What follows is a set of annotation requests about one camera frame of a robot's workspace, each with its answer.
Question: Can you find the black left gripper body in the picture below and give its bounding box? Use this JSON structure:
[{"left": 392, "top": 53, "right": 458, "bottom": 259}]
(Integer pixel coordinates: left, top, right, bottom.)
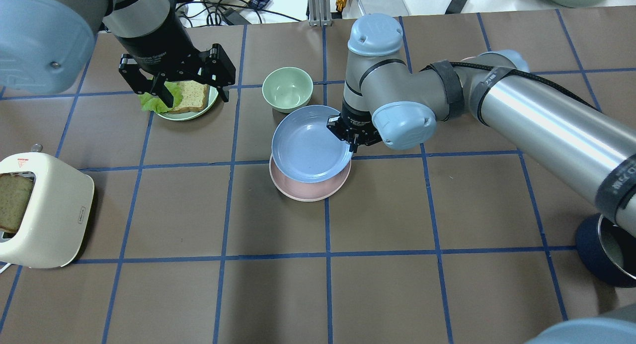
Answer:
[{"left": 118, "top": 44, "right": 237, "bottom": 94}]

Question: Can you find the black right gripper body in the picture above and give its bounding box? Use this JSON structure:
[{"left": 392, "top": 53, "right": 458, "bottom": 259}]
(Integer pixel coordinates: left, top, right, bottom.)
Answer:
[{"left": 338, "top": 101, "right": 382, "bottom": 146}]

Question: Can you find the blue plate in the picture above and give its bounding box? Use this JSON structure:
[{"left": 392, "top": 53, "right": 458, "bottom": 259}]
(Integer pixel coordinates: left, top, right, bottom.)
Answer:
[{"left": 272, "top": 105, "right": 353, "bottom": 183}]

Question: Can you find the pink plate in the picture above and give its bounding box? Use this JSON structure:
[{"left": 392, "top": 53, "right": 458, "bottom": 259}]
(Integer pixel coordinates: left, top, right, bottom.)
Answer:
[{"left": 269, "top": 156, "right": 352, "bottom": 193}]

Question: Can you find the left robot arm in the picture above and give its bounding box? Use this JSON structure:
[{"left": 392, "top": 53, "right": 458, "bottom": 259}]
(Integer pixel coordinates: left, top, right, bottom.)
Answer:
[{"left": 0, "top": 0, "right": 236, "bottom": 107}]

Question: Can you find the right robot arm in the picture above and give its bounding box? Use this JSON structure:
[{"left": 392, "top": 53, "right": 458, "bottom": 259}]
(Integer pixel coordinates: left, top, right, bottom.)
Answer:
[{"left": 325, "top": 75, "right": 635, "bottom": 344}]

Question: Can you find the green lettuce leaf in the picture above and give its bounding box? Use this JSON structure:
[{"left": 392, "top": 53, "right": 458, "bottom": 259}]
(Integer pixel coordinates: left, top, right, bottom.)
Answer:
[{"left": 137, "top": 82, "right": 183, "bottom": 114}]

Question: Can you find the bread slice on plate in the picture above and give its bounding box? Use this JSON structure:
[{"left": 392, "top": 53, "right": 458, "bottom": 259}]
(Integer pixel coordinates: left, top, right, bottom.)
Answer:
[{"left": 177, "top": 81, "right": 210, "bottom": 114}]

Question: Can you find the green plate with food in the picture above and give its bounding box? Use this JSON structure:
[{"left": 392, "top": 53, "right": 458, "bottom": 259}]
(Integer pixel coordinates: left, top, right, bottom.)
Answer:
[{"left": 154, "top": 84, "right": 220, "bottom": 122}]

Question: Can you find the mint green bowl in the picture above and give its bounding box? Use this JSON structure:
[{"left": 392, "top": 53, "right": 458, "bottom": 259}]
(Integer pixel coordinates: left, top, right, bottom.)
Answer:
[{"left": 262, "top": 66, "right": 314, "bottom": 114}]

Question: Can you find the cream white toaster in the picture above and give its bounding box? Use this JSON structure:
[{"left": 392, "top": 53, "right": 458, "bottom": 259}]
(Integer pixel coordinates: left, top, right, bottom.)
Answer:
[{"left": 0, "top": 152, "right": 94, "bottom": 268}]

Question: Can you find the bread slice in toaster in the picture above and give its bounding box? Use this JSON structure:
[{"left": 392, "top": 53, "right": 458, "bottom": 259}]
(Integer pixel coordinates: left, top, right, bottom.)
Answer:
[{"left": 0, "top": 173, "right": 34, "bottom": 233}]

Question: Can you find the dark blue saucepan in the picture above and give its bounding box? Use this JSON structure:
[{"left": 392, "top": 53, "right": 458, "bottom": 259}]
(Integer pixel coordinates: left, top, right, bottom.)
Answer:
[{"left": 575, "top": 213, "right": 636, "bottom": 288}]

